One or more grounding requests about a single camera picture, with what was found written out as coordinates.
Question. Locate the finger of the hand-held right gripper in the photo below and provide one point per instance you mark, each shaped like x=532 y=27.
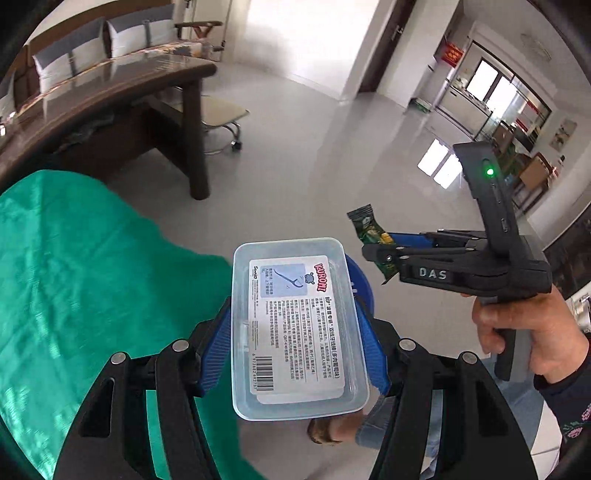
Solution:
x=392 y=256
x=415 y=239

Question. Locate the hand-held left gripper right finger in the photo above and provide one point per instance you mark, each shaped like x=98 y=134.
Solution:
x=376 y=360

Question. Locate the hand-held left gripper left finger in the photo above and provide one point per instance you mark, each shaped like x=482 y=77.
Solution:
x=217 y=350

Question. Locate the green snack wrapper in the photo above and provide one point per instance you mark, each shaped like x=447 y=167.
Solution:
x=369 y=226

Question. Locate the blue plastic basket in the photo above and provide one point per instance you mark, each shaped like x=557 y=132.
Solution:
x=362 y=281

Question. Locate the clear plastic box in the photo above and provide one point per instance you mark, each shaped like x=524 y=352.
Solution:
x=286 y=323

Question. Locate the person's right forearm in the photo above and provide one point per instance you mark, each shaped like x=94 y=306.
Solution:
x=568 y=406

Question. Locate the person's right hand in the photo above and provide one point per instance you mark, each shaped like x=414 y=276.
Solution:
x=554 y=332

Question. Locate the person's jeans leg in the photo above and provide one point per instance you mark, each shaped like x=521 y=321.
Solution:
x=415 y=415

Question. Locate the person's brown shoe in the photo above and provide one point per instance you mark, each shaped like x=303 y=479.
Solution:
x=330 y=429

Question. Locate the cardboard box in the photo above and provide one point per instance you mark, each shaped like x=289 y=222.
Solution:
x=535 y=173

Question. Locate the green white object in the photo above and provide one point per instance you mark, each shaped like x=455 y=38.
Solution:
x=422 y=105

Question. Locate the green tablecloth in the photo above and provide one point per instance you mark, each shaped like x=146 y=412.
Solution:
x=69 y=277

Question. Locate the dark wooden door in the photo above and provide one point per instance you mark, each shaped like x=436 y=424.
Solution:
x=388 y=46

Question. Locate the beige rolling stool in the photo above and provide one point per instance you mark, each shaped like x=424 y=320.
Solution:
x=221 y=110

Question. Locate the dark wooden coffee table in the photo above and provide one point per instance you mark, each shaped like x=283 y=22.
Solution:
x=92 y=97

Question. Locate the wooden sofa armrest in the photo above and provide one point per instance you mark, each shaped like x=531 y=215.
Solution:
x=198 y=27

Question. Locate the floral sofa cover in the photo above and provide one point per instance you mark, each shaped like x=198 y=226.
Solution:
x=175 y=46

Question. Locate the brown wooden sofa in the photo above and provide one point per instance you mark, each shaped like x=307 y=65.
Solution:
x=27 y=55

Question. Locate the framed wall picture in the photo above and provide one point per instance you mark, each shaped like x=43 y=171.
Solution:
x=564 y=134

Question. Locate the red wall sign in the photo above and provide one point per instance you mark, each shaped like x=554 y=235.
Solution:
x=451 y=51

